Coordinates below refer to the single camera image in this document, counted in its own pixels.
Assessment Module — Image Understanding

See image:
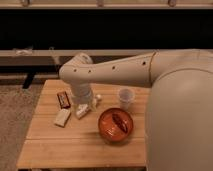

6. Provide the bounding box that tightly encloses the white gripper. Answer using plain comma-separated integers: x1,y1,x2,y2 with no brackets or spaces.
70,83,102,111

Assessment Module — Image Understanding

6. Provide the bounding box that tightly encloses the dark red eraser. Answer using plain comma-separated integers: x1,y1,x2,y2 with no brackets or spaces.
57,91,71,109

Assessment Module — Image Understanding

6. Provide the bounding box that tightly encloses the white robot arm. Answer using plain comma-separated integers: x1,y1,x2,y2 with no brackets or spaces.
59,49,213,171

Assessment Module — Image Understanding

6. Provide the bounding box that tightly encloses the white rectangular packet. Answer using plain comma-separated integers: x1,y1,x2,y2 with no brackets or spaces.
76,104,89,119

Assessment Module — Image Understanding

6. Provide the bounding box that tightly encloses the clear plastic cup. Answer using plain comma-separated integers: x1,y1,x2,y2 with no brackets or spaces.
118,88,135,110

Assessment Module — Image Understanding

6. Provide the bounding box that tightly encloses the brown food in bowl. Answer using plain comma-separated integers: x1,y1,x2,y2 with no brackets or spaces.
112,114,128,133

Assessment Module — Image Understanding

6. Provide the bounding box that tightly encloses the orange bowl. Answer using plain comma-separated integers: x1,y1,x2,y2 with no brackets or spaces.
98,108,134,143

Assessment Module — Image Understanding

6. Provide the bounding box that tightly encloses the wooden table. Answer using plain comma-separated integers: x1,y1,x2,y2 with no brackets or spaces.
17,80,149,169

